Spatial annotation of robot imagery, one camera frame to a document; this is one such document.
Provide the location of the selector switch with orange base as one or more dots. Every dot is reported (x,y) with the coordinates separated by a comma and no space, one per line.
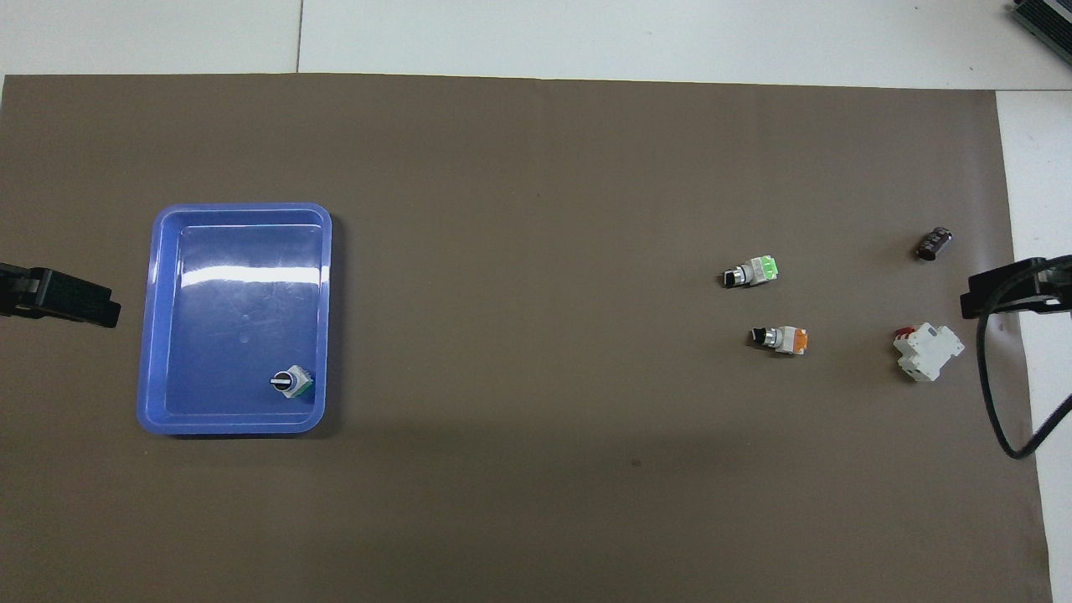
(783,339)

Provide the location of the white circuit breaker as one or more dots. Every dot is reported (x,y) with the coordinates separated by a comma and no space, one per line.
(928,352)

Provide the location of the blue plastic tray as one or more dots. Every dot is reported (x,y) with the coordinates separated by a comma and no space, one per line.
(243,318)

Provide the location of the grey finned device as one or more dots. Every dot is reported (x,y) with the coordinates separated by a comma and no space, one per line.
(1047,21)

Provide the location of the selector switch with green base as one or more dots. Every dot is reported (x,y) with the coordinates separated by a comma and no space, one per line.
(291,382)

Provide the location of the selector switch with light-green base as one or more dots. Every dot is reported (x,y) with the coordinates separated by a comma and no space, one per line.
(754,272)

